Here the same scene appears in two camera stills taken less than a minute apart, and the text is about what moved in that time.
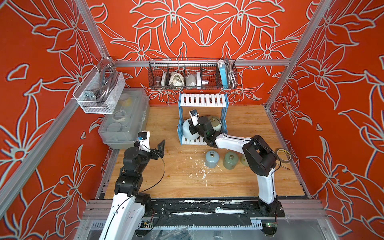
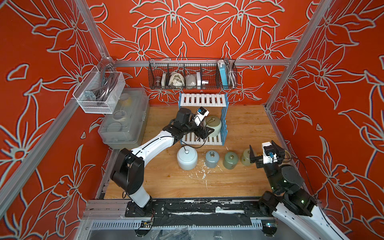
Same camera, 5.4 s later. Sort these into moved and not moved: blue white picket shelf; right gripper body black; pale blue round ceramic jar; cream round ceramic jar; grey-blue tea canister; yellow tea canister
Moved: pale blue round ceramic jar; right gripper body black
Not moved: grey-blue tea canister; cream round ceramic jar; blue white picket shelf; yellow tea canister
